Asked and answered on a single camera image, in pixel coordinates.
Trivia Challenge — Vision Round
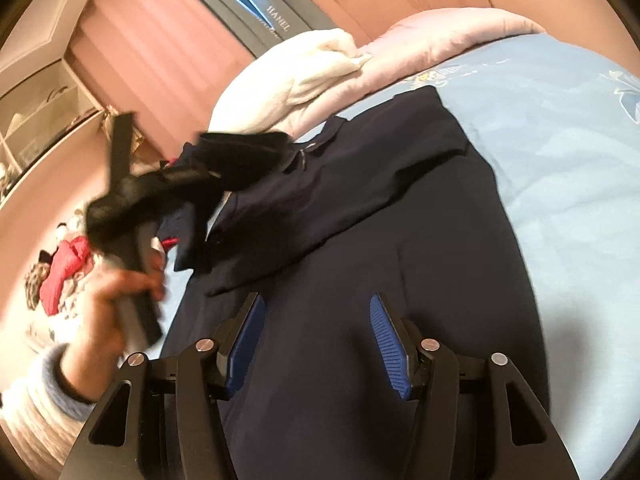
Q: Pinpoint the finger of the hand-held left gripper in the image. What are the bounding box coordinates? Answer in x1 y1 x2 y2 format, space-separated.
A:
197 131 291 193

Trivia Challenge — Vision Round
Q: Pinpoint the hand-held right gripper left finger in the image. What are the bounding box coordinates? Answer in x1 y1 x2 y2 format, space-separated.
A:
60 292 266 480

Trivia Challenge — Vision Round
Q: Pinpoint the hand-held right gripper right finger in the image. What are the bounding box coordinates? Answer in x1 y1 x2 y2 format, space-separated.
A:
369 292 583 480

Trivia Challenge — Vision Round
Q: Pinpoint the navy blue large garment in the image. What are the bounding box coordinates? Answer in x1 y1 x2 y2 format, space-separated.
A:
160 85 551 480

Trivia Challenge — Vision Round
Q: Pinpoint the person's left forearm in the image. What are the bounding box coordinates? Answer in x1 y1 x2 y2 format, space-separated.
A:
0 342 101 466

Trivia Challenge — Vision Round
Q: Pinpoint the pile of dark clothes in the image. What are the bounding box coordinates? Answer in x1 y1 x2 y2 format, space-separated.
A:
157 142 223 273

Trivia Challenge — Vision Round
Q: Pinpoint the person's left hand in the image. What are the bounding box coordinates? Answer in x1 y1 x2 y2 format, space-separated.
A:
62 247 168 403

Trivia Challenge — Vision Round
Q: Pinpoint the white fluffy towel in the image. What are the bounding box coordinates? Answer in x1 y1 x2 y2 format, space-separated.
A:
207 29 373 133

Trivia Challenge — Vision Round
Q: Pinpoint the red garment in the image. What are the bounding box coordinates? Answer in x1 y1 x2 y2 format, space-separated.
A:
40 235 93 317

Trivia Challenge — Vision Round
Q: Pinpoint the leopard print cloth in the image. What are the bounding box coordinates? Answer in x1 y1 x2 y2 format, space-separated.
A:
24 262 52 311

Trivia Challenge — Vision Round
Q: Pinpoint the grey printed box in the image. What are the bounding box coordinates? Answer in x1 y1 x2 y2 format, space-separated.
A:
162 0 321 58

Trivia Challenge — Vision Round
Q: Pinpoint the pink quilt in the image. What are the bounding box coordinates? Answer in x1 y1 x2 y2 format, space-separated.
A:
292 8 546 136

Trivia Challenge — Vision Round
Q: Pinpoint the blue floral bed sheet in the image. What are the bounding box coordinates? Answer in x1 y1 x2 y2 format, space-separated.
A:
165 34 640 480

